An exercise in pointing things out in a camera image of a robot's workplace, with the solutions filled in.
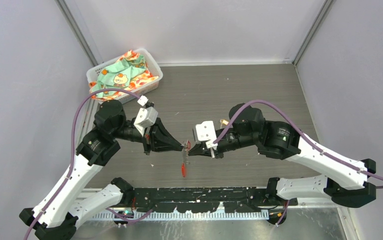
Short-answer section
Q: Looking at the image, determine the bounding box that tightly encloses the key with red tag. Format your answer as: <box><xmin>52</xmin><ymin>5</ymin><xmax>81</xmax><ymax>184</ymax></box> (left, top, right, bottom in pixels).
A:
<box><xmin>185</xmin><ymin>140</ymin><xmax>191</xmax><ymax>150</ymax></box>

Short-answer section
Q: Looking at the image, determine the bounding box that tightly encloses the aluminium front rail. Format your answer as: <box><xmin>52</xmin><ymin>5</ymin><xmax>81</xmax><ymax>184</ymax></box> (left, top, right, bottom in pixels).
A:
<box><xmin>49</xmin><ymin>188</ymin><xmax>352</xmax><ymax>222</ymax></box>

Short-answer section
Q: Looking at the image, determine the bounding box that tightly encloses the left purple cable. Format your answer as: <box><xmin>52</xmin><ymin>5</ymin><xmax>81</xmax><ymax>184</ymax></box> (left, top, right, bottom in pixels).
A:
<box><xmin>22</xmin><ymin>88</ymin><xmax>158</xmax><ymax>240</ymax></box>

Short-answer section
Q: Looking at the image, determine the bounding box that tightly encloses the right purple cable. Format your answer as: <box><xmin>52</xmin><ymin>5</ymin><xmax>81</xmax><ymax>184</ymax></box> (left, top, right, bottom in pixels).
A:
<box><xmin>212</xmin><ymin>99</ymin><xmax>383</xmax><ymax>226</ymax></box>

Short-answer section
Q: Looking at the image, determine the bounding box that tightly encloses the key with yellow tag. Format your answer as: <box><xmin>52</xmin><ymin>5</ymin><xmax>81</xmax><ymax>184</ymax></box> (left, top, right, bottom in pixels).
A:
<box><xmin>219</xmin><ymin>119</ymin><xmax>229</xmax><ymax>128</ymax></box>

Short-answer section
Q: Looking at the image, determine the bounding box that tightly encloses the colourful patterned cloth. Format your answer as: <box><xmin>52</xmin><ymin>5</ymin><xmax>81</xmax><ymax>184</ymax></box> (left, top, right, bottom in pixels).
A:
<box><xmin>89</xmin><ymin>49</ymin><xmax>160</xmax><ymax>101</ymax></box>

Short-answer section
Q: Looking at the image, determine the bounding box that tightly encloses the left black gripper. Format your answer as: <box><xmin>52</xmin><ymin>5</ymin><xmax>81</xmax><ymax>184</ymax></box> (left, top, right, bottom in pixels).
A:
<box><xmin>112</xmin><ymin>116</ymin><xmax>183</xmax><ymax>155</ymax></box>

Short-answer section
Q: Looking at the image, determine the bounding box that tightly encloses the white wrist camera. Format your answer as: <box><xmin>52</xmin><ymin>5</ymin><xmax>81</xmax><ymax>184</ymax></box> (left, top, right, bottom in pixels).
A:
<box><xmin>137</xmin><ymin>95</ymin><xmax>155</xmax><ymax>108</ymax></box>
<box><xmin>192</xmin><ymin>120</ymin><xmax>218</xmax><ymax>150</ymax></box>

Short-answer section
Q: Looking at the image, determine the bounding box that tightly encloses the red keyring with metal chain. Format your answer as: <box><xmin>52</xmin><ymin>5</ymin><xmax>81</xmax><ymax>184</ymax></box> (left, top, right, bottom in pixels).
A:
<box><xmin>181</xmin><ymin>140</ymin><xmax>190</xmax><ymax>178</ymax></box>

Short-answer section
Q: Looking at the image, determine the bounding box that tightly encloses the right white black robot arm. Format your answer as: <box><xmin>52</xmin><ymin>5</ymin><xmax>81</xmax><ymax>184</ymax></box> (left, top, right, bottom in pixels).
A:
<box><xmin>188</xmin><ymin>103</ymin><xmax>377</xmax><ymax>208</ymax></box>

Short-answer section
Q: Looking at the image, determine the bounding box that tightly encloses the purple cable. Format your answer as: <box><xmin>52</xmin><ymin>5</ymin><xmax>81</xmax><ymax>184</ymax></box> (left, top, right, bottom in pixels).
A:
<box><xmin>22</xmin><ymin>88</ymin><xmax>158</xmax><ymax>240</ymax></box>
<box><xmin>212</xmin><ymin>99</ymin><xmax>383</xmax><ymax>226</ymax></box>

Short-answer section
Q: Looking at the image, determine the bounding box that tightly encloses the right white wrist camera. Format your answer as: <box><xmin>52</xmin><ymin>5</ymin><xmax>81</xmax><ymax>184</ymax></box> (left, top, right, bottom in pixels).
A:
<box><xmin>192</xmin><ymin>120</ymin><xmax>218</xmax><ymax>150</ymax></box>

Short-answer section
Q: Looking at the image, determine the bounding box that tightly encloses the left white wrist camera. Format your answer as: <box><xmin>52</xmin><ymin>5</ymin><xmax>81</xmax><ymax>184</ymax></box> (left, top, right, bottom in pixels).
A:
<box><xmin>137</xmin><ymin>95</ymin><xmax>155</xmax><ymax>108</ymax></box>

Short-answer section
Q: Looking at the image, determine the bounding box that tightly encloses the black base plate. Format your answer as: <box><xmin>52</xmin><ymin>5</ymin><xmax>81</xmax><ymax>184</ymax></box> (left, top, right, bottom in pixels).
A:
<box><xmin>114</xmin><ymin>187</ymin><xmax>287</xmax><ymax>214</ymax></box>

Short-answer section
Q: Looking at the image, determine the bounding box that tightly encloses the white plastic basket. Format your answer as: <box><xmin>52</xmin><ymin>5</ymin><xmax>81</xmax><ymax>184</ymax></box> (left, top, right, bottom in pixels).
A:
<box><xmin>86</xmin><ymin>48</ymin><xmax>164</xmax><ymax>109</ymax></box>

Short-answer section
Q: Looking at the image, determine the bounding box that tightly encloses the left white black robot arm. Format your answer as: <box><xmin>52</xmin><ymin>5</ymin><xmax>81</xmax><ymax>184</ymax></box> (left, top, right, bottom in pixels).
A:
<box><xmin>19</xmin><ymin>100</ymin><xmax>183</xmax><ymax>240</ymax></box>

